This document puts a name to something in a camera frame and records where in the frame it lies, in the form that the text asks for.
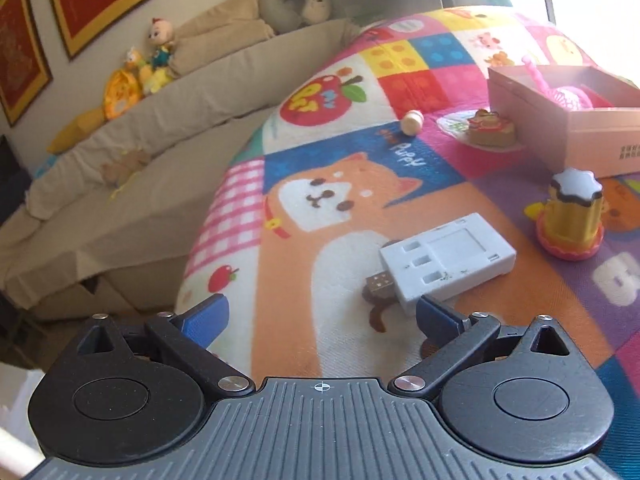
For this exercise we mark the pink cardboard box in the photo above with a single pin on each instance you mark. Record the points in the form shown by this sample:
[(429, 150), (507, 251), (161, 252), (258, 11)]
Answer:
[(575, 130)]

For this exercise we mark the pink toy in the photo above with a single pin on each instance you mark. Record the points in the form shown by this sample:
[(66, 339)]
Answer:
[(570, 97)]

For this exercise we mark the red framed wall picture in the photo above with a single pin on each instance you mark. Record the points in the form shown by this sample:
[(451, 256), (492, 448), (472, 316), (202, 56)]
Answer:
[(20, 50), (100, 0)]

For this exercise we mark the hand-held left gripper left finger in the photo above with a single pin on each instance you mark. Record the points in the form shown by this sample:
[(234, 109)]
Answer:
[(205, 317)]

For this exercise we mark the white bear plush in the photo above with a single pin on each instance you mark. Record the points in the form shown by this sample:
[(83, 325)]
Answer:
[(316, 5)]

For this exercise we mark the grey neck pillow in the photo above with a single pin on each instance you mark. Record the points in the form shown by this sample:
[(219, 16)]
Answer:
[(277, 7)]

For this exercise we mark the yellow orange plush toy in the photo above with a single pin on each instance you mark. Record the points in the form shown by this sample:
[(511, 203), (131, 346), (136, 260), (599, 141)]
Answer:
[(120, 95)]

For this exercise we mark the dark furniture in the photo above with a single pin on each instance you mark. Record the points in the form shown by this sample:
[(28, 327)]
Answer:
[(12, 180)]

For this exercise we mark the yellow duck plush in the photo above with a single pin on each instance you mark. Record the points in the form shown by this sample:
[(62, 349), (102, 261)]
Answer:
[(152, 77)]

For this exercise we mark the beige covered sofa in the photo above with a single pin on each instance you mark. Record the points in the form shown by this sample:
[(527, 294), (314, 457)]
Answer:
[(175, 110)]

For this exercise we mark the small cream wooden toy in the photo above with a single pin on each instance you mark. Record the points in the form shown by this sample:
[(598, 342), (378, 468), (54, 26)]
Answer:
[(412, 122)]

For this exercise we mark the colourful printed play mat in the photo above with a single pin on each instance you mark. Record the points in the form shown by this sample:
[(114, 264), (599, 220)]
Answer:
[(325, 220)]

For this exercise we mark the white plastic adapter box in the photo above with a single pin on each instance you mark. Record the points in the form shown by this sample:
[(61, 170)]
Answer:
[(450, 260)]

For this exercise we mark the cartoon boy doll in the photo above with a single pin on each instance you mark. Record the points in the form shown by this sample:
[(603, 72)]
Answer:
[(160, 42)]

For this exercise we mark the yellow toy cake piece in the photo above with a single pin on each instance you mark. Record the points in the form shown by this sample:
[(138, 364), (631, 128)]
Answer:
[(570, 215)]

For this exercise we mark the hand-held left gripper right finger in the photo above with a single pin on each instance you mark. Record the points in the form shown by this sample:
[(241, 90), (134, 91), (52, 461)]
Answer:
[(437, 317)]

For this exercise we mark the beige cushion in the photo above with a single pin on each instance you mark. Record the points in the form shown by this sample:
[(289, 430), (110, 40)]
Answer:
[(225, 10), (220, 47)]

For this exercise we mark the toy cake slice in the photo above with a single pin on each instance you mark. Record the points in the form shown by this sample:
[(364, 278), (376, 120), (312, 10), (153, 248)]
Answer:
[(492, 130)]

